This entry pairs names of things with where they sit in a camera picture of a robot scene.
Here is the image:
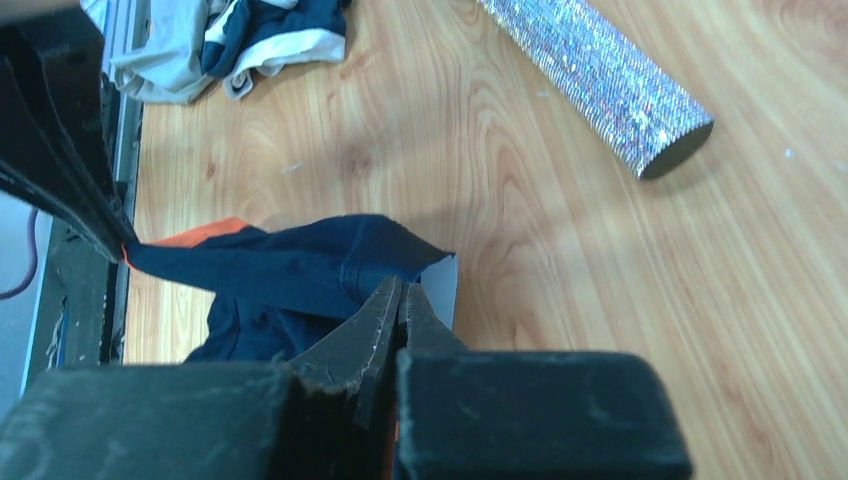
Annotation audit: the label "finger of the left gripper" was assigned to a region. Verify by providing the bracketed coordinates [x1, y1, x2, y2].
[1, 6, 136, 263]

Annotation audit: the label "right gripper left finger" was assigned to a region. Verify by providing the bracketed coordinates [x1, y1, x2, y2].
[1, 277, 403, 479]

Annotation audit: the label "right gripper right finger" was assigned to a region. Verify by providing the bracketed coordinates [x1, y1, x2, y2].
[395, 284, 693, 479]

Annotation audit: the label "navy orange boxer briefs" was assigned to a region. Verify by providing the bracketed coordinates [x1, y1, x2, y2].
[124, 214, 459, 362]

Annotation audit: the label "grey cloth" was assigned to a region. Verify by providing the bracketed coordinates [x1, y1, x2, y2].
[80, 1, 229, 105]

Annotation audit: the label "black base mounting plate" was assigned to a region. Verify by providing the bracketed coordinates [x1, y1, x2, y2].
[25, 220, 128, 380]

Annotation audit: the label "navy white orange garment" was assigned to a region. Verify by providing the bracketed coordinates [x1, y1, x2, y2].
[200, 0, 351, 99]

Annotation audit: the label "glittery silver microphone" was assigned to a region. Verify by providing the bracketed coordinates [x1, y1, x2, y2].
[481, 1, 715, 180]

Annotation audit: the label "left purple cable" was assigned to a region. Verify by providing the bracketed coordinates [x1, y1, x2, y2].
[0, 208, 40, 301]

